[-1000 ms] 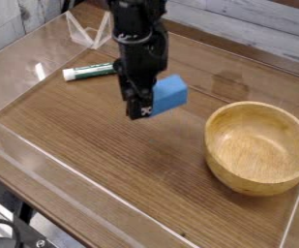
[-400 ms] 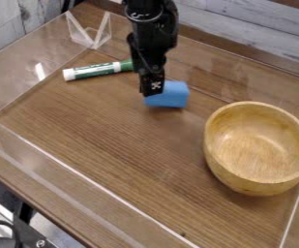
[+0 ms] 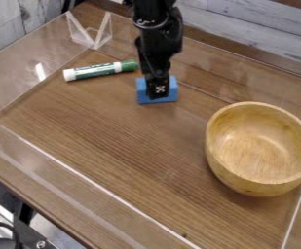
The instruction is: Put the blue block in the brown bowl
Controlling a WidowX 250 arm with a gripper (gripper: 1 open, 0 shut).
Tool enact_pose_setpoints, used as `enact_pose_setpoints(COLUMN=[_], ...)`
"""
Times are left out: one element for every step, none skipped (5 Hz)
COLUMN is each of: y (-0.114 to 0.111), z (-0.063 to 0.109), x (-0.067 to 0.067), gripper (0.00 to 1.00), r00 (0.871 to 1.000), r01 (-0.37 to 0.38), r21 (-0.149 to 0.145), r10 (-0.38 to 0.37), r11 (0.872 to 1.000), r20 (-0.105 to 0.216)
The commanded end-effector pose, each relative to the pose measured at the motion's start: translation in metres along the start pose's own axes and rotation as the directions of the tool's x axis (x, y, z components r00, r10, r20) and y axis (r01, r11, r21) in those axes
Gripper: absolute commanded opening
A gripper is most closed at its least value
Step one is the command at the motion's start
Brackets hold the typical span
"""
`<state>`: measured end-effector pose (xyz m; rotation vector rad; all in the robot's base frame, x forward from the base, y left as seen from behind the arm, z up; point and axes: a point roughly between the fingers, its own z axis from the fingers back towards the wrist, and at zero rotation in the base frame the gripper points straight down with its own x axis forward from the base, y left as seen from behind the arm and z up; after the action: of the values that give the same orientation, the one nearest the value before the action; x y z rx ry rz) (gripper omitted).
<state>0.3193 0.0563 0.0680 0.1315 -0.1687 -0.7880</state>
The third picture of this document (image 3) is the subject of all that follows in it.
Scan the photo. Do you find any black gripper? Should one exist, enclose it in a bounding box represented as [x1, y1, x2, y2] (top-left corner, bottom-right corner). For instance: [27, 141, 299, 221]
[133, 8, 184, 100]

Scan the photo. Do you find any blue foam block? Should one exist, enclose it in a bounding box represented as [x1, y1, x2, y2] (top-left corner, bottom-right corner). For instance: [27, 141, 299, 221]
[136, 76, 178, 104]

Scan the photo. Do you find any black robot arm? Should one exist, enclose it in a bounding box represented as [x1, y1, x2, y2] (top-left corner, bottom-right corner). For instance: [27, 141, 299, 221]
[124, 0, 184, 100]

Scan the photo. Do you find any brown wooden bowl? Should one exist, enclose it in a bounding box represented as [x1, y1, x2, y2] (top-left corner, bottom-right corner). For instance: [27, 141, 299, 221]
[205, 101, 301, 197]

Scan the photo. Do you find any green white marker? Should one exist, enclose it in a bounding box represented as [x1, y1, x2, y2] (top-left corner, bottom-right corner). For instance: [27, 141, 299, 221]
[64, 60, 138, 82]

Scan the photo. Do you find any clear acrylic triangular bracket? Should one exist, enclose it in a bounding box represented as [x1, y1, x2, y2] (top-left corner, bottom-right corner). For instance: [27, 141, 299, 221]
[66, 12, 113, 50]

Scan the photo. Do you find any clear acrylic tray wall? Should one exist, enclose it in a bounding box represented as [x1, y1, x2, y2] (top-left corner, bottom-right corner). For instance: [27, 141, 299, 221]
[0, 124, 201, 249]

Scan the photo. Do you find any black cable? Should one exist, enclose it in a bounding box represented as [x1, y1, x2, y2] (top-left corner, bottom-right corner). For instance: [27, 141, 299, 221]
[0, 221, 25, 249]

